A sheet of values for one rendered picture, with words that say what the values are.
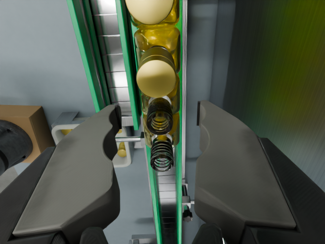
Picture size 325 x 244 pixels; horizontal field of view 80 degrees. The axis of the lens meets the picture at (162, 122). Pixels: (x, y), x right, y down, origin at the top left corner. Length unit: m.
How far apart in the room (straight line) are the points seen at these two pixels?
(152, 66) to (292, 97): 0.13
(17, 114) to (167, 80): 0.61
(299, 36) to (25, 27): 0.61
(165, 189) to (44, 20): 0.60
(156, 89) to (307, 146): 0.13
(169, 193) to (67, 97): 0.46
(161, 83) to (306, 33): 0.12
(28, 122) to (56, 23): 0.29
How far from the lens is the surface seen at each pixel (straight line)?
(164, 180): 0.67
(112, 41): 0.46
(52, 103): 0.73
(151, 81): 0.17
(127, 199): 0.97
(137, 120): 0.42
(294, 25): 0.21
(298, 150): 0.20
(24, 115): 0.71
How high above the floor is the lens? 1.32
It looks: 58 degrees down
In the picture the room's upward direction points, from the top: 179 degrees clockwise
